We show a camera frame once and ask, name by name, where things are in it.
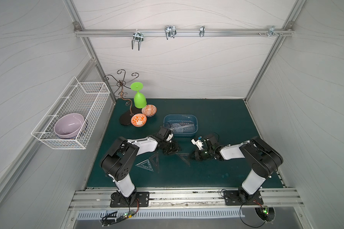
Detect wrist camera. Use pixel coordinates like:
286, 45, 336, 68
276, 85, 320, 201
156, 127, 174, 142
191, 134, 218, 151

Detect aluminium top rail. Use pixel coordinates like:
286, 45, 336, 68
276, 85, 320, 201
75, 28, 295, 38

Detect white wire basket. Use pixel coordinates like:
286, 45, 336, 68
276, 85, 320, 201
31, 77, 110, 150

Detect brown stencil ruler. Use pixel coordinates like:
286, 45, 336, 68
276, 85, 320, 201
178, 122, 196, 133

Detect brown tall triangle ruler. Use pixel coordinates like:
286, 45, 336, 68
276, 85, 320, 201
149, 152, 160, 173

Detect red blue patterned bowl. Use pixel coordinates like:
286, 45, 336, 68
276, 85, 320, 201
141, 105, 157, 117

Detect clear small triangle ruler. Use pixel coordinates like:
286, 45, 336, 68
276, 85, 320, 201
135, 159, 154, 172

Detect blue plastic storage box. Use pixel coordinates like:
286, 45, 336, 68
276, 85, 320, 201
163, 114, 198, 137

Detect metal wire hook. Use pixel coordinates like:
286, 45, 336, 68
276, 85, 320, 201
164, 25, 177, 40

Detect metal wire cup stand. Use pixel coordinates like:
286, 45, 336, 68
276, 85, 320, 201
104, 69, 141, 126

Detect green plastic goblet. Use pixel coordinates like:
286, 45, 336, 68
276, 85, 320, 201
131, 82, 147, 109

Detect black cable right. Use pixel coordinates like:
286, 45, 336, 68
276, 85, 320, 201
220, 187, 271, 229

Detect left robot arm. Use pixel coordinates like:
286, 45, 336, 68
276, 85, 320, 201
100, 134, 180, 198

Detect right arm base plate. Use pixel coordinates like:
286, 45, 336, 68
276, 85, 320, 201
222, 190, 264, 206

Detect metal double hook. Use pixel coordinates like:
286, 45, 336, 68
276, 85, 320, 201
131, 31, 144, 51

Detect orange patterned bowl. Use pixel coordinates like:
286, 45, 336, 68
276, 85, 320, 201
131, 113, 147, 127

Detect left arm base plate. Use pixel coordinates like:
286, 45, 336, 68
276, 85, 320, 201
110, 191, 150, 208

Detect brown small triangle ruler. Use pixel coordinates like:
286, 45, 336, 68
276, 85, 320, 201
177, 153, 191, 167

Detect purple bowl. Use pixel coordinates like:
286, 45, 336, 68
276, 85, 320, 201
54, 113, 85, 139

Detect cables with circuit board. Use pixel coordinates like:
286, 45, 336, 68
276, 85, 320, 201
100, 197, 140, 227

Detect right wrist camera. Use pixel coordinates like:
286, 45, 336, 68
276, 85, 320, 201
191, 134, 218, 151

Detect clear protractor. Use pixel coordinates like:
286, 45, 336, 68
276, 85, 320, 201
171, 123, 183, 134

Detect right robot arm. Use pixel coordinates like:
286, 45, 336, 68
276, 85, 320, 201
190, 135, 284, 203

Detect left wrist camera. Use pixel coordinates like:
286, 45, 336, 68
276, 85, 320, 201
156, 127, 174, 142

